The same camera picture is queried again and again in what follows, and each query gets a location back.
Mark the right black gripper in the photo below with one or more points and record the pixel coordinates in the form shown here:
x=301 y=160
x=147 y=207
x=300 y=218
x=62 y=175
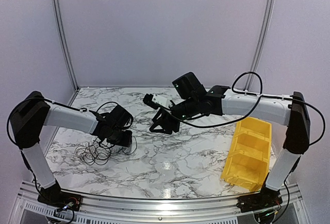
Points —
x=166 y=121

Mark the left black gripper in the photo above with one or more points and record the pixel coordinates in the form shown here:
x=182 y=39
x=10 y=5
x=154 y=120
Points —
x=127 y=141

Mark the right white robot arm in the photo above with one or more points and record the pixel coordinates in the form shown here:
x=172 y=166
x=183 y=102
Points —
x=289 y=111

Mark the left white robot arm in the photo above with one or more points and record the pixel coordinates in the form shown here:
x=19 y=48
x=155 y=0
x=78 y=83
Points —
x=29 y=118

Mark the yellow plastic bin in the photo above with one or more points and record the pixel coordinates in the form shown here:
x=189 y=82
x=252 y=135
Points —
x=247 y=163

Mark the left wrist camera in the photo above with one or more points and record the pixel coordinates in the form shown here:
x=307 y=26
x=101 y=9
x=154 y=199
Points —
x=117 y=119

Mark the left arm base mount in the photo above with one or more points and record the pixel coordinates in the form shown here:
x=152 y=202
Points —
x=55 y=196

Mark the aluminium front rail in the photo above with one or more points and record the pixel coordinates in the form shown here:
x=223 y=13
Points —
x=105 y=209

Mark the right aluminium frame post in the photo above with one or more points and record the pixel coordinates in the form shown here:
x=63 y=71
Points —
x=262 y=35

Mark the aluminium frame post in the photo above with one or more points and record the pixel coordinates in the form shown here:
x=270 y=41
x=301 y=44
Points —
x=64 y=44
x=262 y=35

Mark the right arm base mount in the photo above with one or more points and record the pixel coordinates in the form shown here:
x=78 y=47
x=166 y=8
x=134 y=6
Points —
x=264 y=199

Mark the left aluminium frame post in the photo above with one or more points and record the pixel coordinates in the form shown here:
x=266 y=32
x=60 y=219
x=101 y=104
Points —
x=64 y=44

